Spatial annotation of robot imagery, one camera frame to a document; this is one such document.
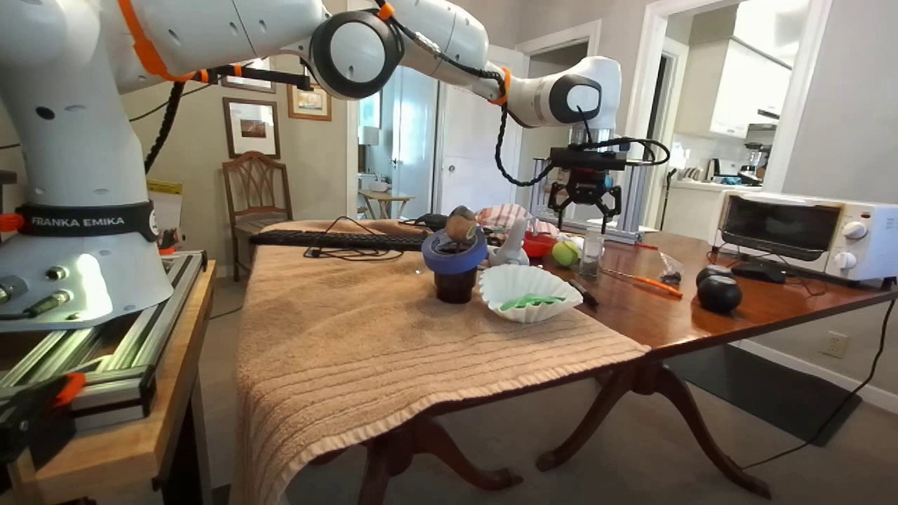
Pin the white toaster oven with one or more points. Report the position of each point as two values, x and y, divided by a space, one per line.
804 233

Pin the green plastic piece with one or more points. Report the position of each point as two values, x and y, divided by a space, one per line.
529 305

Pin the beige ribbed towel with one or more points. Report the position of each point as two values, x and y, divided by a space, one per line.
373 354

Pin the small gold framed picture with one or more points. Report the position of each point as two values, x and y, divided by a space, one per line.
308 101

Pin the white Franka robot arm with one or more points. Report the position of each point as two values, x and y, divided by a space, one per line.
74 142

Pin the white wall outlet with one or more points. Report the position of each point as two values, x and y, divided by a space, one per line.
833 342

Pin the aluminium extrusion frame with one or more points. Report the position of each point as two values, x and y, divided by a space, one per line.
634 201

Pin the white kitchen cabinet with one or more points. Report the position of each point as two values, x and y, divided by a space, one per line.
747 89

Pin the black computer mouse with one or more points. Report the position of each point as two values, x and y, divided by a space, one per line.
757 271

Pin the black floor mat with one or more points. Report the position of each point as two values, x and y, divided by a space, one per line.
766 393

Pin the black marker pen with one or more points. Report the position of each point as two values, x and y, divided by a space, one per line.
585 295

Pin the green tennis ball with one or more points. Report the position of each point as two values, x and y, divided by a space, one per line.
565 254

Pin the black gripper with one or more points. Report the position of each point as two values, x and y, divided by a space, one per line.
586 185

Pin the dark framed wall picture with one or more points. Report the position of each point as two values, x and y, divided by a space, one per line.
249 128

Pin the red white striped cloth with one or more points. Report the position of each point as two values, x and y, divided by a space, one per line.
509 215

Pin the wooden cart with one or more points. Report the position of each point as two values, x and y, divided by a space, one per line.
141 438

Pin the dark cup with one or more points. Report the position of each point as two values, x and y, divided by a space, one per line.
456 288

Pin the brown wooden chair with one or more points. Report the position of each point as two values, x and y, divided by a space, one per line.
255 185

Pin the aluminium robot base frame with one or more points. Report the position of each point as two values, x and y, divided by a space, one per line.
122 354

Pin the black computer keyboard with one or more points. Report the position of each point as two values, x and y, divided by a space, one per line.
338 240

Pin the small wooden side table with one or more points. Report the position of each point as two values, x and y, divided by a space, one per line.
384 198

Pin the red bowl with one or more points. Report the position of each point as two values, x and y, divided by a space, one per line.
536 247

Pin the wooden table pedestal leg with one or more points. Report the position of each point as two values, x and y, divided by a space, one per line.
411 449
645 383

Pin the yellow topped white box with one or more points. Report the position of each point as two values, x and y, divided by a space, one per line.
167 215

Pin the black camera boom stand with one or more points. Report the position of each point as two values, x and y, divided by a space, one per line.
270 77

